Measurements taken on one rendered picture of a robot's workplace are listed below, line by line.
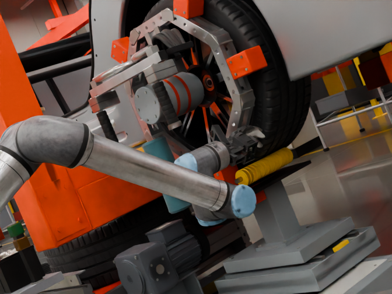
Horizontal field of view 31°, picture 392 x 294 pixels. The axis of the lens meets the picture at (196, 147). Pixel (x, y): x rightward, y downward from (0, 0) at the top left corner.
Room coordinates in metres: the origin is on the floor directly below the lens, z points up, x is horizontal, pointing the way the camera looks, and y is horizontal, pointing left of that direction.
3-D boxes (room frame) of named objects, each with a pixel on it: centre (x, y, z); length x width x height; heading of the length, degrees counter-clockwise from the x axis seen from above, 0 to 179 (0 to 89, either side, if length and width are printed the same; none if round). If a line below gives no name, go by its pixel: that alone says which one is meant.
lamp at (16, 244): (2.37, 0.66, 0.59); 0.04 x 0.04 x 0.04; 40
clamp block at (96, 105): (2.45, 0.23, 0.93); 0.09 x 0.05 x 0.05; 130
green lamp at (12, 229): (2.37, 0.66, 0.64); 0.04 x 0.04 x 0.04; 40
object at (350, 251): (2.56, -0.17, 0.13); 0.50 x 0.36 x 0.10; 40
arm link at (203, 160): (2.11, 0.02, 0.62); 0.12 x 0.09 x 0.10; 130
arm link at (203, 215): (2.11, 0.03, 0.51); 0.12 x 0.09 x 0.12; 34
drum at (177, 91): (2.41, 0.02, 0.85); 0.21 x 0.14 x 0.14; 130
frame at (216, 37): (2.46, -0.04, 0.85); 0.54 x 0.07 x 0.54; 40
